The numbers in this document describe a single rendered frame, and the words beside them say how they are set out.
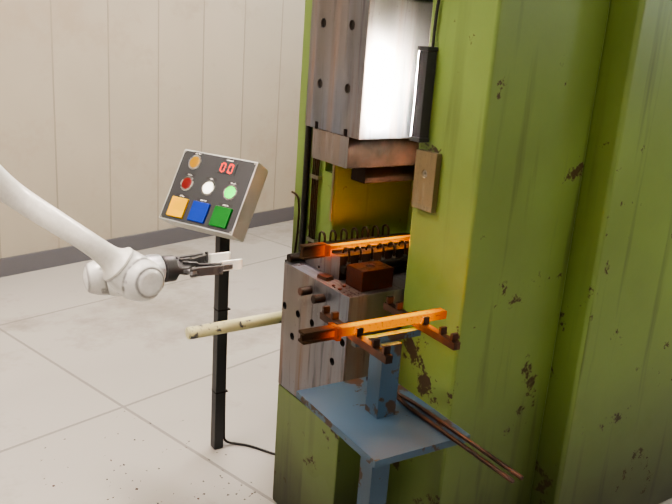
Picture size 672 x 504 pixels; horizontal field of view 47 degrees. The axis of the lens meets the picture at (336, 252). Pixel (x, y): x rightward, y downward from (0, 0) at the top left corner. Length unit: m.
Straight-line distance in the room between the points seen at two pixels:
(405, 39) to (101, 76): 3.40
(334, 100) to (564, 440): 1.31
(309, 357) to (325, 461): 0.34
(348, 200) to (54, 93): 2.98
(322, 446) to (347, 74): 1.17
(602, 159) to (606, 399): 0.82
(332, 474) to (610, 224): 1.16
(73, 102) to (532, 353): 3.71
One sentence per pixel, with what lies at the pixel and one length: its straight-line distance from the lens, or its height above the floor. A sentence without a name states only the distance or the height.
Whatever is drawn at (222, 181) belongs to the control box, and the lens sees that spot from 2.79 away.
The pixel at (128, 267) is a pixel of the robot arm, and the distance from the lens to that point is 1.95.
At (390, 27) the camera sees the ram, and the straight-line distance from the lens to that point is 2.29.
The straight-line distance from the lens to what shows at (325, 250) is 2.43.
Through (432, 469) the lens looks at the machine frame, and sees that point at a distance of 2.45.
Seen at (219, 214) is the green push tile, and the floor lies 1.02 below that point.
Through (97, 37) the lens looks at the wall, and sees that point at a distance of 5.43.
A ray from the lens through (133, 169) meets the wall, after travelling 5.67.
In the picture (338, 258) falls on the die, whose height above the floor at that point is 0.98.
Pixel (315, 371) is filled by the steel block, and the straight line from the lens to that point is 2.50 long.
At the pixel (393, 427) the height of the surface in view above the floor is 0.68.
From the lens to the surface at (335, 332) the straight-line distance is 1.92.
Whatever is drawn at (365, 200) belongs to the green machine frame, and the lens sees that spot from 2.72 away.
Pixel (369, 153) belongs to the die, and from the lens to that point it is 2.36.
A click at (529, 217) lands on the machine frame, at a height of 1.19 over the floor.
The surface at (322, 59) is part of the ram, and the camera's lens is 2.43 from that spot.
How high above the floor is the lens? 1.68
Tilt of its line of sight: 16 degrees down
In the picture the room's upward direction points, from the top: 4 degrees clockwise
